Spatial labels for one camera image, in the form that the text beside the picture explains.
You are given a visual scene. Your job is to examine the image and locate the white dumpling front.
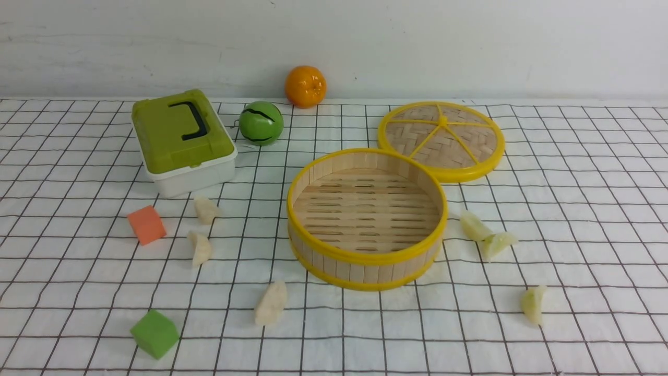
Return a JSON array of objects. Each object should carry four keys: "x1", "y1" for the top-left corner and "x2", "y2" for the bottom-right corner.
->
[{"x1": 254, "y1": 281, "x2": 288, "y2": 326}]

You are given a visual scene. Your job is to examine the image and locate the white grid tablecloth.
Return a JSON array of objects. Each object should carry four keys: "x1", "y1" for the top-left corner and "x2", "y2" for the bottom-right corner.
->
[{"x1": 1, "y1": 98, "x2": 667, "y2": 375}]

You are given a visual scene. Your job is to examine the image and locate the bamboo steamer tray yellow rim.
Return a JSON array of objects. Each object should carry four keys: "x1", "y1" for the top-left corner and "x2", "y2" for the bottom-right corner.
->
[{"x1": 286, "y1": 148, "x2": 448, "y2": 291}]

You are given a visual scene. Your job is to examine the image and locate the green dumpling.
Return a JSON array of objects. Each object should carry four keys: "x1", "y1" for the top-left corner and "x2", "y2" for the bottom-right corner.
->
[
  {"x1": 480, "y1": 231, "x2": 518, "y2": 262},
  {"x1": 459, "y1": 210, "x2": 494, "y2": 241},
  {"x1": 520, "y1": 286, "x2": 548, "y2": 326}
]

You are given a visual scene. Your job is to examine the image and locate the bamboo steamer lid yellow rim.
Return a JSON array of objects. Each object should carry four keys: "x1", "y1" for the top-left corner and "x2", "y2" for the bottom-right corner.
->
[{"x1": 377, "y1": 101, "x2": 506, "y2": 183}]

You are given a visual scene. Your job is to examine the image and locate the green toy watermelon ball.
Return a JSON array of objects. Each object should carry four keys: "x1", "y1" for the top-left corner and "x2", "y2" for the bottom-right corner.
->
[{"x1": 238, "y1": 101, "x2": 284, "y2": 146}]

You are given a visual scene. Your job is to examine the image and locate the orange toy fruit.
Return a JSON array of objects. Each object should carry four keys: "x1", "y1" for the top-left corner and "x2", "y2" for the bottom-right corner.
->
[{"x1": 284, "y1": 66, "x2": 327, "y2": 109}]

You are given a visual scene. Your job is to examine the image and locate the green lid storage box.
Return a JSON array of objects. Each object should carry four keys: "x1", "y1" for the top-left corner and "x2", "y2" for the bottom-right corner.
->
[{"x1": 131, "y1": 89, "x2": 237, "y2": 198}]

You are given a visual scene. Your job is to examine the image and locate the white dumpling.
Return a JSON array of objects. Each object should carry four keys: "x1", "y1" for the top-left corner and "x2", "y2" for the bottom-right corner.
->
[
  {"x1": 254, "y1": 281, "x2": 288, "y2": 326},
  {"x1": 188, "y1": 230, "x2": 212, "y2": 267},
  {"x1": 194, "y1": 196, "x2": 220, "y2": 225}
]

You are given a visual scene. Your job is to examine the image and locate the orange foam cube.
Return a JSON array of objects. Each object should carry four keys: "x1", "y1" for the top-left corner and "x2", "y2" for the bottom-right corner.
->
[{"x1": 127, "y1": 205, "x2": 166, "y2": 246}]

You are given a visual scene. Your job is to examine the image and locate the green foam cube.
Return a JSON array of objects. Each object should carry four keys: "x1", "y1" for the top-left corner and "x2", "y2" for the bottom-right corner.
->
[{"x1": 130, "y1": 309, "x2": 180, "y2": 360}]

